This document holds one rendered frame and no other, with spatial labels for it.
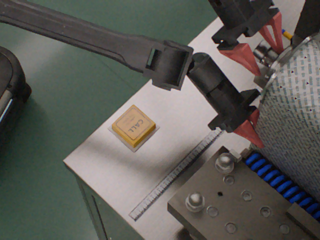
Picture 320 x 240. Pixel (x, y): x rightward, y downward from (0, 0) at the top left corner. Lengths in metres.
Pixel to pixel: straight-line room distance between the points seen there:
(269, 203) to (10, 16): 0.58
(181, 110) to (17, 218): 1.05
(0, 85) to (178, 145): 1.00
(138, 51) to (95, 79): 1.35
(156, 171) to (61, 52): 1.27
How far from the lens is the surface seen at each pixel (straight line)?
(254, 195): 1.24
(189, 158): 1.39
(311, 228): 1.23
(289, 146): 1.16
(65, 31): 1.17
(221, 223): 1.22
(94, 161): 1.40
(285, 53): 1.08
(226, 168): 1.23
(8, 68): 2.30
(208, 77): 1.17
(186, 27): 2.60
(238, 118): 1.18
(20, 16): 1.19
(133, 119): 1.40
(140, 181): 1.38
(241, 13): 1.07
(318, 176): 1.18
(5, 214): 2.36
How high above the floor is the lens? 2.21
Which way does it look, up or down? 66 degrees down
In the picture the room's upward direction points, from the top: straight up
